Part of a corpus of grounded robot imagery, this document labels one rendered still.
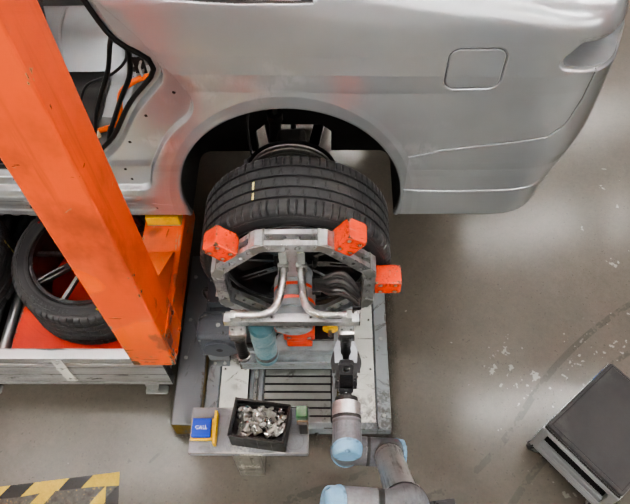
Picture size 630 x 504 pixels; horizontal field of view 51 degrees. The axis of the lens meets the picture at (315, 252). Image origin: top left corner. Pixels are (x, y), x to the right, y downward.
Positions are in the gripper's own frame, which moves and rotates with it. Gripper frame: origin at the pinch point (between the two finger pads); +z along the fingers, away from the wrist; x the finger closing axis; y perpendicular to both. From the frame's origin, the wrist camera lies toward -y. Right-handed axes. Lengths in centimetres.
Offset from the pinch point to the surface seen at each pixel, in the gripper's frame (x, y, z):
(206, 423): -50, 35, -16
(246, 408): -34.4, 26.4, -13.7
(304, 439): -14.4, 38.1, -21.1
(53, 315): -114, 33, 26
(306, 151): -13, -16, 67
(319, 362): -10, 66, 20
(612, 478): 96, 49, -31
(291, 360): -22, 69, 22
